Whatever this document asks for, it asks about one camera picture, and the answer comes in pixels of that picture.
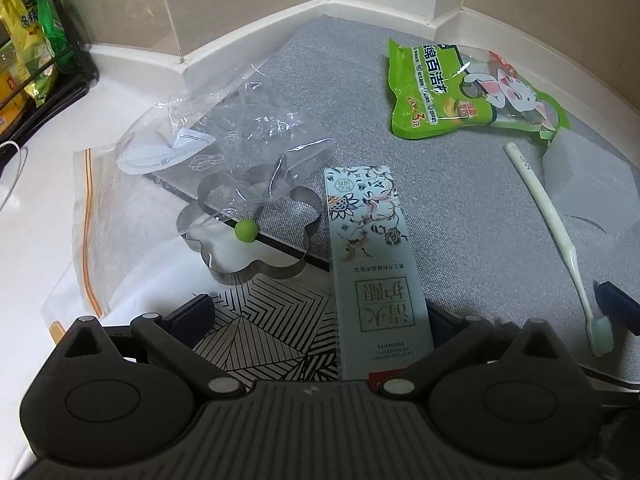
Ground clear bag with white insert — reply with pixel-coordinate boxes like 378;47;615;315
114;60;336;221

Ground white charging cable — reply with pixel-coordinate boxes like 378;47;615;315
0;141;26;211

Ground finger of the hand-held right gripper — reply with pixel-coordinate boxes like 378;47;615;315
594;281;640;337

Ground white toothbrush green bristles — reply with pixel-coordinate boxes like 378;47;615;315
504;142;613;357

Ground clear zip bag orange stripe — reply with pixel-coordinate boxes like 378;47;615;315
42;146;236;331

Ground floral toothpaste box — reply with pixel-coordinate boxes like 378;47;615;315
322;164;437;382

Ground metal flower-shaped mold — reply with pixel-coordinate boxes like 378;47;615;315
177;174;323;288

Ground yellow seasoning bag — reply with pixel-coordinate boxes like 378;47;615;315
0;0;56;106

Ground green snack bag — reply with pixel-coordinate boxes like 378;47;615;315
35;0;77;75

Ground translucent plastic packaging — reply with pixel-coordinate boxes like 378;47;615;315
542;129;640;242

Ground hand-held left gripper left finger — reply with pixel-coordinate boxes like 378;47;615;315
62;294;247;398

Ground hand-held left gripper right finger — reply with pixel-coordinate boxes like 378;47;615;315
377;302;568;398

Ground green sponge package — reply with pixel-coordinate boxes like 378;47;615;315
387;37;572;142

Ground black wire rack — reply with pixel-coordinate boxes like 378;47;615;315
0;0;101;141

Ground grey mat with geometric pattern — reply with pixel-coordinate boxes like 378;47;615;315
145;10;640;391

